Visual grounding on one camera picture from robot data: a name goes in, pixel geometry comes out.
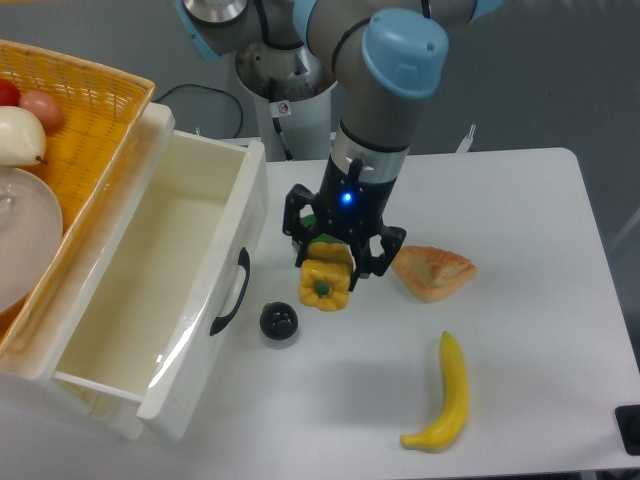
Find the green bell pepper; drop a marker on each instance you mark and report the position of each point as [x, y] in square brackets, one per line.
[304, 234]

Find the triangular bread pastry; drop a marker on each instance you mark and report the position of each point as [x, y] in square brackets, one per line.
[430, 273]

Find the black object at edge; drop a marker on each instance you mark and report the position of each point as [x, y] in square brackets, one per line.
[628, 417]

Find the white table bracket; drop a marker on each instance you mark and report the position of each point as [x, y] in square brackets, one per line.
[467, 141]

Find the red tomato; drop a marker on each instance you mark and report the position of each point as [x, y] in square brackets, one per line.
[9, 93]

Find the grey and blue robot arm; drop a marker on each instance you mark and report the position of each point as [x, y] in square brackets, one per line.
[389, 57]

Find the yellow banana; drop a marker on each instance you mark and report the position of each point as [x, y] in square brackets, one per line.
[445, 429]

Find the black round object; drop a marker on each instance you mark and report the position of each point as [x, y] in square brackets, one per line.
[278, 321]

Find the white plate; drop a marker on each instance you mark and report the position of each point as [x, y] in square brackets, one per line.
[31, 233]

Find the white drawer cabinet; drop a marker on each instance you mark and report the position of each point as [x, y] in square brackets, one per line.
[52, 358]

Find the yellow woven basket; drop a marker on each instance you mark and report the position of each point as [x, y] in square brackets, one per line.
[101, 105]

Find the open white drawer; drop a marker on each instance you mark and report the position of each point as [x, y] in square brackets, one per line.
[172, 272]

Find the black drawer handle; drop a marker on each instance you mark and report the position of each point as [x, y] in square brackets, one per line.
[235, 295]

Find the yellow bell pepper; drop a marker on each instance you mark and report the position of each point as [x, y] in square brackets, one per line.
[325, 277]

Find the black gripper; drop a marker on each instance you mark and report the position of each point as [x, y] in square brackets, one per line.
[351, 209]

